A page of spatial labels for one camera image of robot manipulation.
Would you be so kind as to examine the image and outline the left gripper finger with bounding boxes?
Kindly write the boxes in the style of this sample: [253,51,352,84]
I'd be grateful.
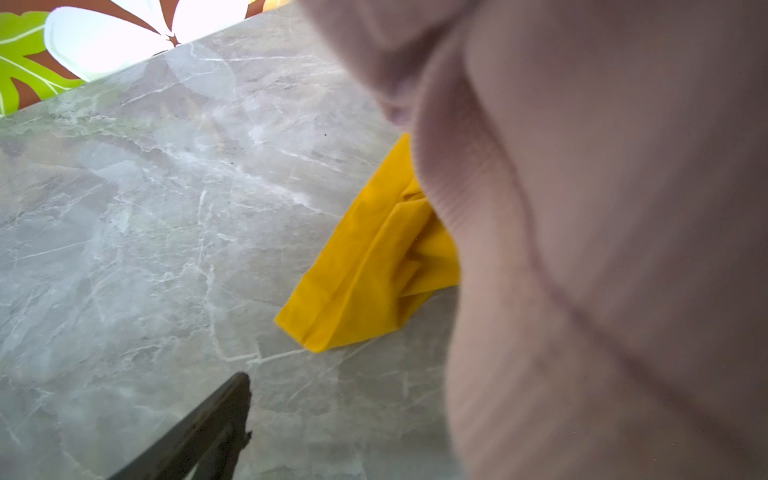
[111,372,252,480]

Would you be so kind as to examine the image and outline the yellow cloth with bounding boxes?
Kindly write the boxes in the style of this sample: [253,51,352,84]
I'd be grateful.
[275,135,460,353]

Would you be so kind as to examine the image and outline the light pink cloth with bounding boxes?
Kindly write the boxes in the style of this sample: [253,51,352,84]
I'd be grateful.
[303,1,767,479]

